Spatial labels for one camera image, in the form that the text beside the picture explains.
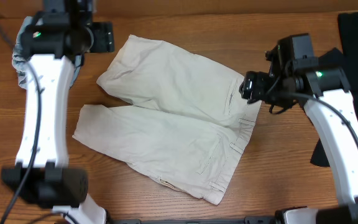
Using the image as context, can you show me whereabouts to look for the beige khaki shorts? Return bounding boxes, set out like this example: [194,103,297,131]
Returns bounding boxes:
[73,35,260,205]

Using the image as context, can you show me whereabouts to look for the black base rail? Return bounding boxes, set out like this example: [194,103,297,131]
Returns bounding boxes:
[104,215,331,224]

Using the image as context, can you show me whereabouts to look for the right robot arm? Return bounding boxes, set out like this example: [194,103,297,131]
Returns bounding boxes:
[239,34,358,224]

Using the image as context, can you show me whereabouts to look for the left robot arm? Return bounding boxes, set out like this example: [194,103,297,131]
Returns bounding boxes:
[1,0,114,223]

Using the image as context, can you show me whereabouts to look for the folded light blue jeans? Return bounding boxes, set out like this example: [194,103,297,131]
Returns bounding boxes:
[12,16,84,90]

